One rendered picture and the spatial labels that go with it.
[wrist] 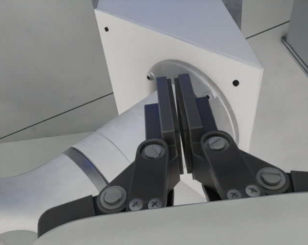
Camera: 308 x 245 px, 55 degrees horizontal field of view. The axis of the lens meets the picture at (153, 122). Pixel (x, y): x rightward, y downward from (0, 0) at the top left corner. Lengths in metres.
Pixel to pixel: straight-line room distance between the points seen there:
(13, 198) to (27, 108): 1.77
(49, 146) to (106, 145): 1.80
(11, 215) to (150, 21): 0.33
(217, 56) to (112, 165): 0.18
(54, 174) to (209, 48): 0.24
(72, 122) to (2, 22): 0.74
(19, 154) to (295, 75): 1.88
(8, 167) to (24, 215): 1.84
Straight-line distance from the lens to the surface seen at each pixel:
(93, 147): 0.36
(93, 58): 1.78
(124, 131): 0.37
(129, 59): 0.53
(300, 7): 1.68
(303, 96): 2.22
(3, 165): 2.20
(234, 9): 0.67
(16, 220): 0.33
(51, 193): 0.34
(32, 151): 2.18
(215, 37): 0.42
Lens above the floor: 1.53
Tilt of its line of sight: 48 degrees down
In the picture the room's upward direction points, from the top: 175 degrees clockwise
